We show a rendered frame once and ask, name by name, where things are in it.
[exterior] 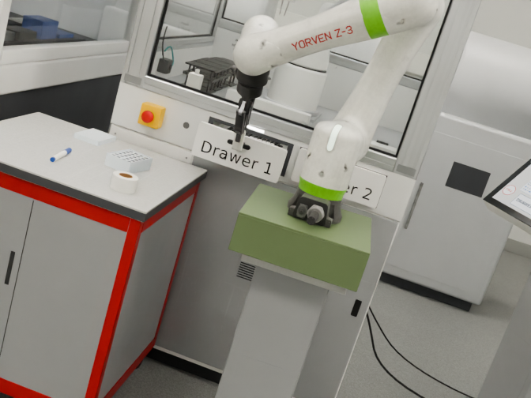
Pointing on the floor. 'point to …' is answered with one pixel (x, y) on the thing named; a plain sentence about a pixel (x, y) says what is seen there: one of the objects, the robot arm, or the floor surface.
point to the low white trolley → (82, 259)
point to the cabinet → (320, 382)
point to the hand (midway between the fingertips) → (239, 140)
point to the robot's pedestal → (273, 332)
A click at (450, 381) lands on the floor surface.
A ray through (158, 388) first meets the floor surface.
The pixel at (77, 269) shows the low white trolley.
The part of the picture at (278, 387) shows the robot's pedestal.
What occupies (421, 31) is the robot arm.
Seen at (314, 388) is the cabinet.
